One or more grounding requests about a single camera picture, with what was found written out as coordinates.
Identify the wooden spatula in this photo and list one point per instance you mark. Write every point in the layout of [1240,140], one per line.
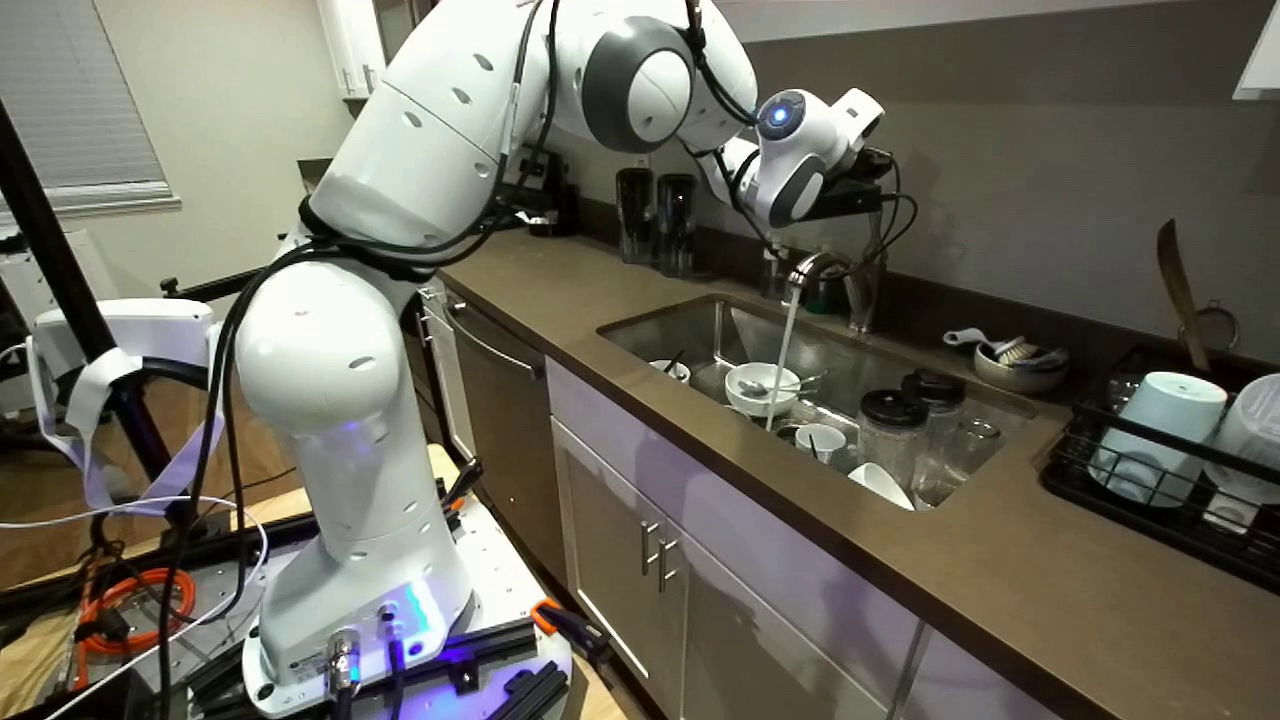
[1180,295]

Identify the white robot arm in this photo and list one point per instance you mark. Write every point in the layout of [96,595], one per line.
[360,347]

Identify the white tilted bowl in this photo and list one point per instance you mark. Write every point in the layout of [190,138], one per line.
[882,487]

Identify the narrow grey cabinet door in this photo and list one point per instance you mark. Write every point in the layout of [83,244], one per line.
[612,562]

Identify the white pot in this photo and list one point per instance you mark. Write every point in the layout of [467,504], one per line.
[1252,420]

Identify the small dish with utensils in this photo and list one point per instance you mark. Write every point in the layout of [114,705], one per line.
[1017,362]

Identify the orange black clamp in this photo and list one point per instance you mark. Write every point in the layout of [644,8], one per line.
[564,626]

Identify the small white cup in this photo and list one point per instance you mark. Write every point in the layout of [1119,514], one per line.
[821,443]

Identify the white perforated base plate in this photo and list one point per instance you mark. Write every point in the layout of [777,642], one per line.
[520,586]

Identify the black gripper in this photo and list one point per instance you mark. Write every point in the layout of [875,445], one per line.
[855,184]

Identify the black round lid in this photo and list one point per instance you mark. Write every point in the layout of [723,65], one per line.
[934,387]

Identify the black lid glass jar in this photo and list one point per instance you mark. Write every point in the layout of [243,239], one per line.
[892,420]

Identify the black tumbler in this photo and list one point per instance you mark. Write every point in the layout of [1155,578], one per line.
[634,215]
[676,222]

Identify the clear glass jar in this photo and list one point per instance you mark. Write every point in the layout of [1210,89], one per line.
[968,445]

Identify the wide grey cabinet door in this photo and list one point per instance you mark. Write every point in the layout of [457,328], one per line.
[787,642]

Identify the window blind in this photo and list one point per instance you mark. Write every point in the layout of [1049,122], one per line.
[72,93]

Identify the stainless steel sink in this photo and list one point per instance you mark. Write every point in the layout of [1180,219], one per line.
[824,362]

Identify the kitchen countertop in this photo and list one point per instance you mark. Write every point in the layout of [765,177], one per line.
[1067,573]

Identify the black tripod pole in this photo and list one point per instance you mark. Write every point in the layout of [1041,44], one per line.
[60,264]

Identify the black dish rack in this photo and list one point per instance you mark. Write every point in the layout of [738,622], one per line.
[1144,514]

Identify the white mug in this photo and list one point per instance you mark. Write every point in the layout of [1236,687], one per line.
[1162,425]

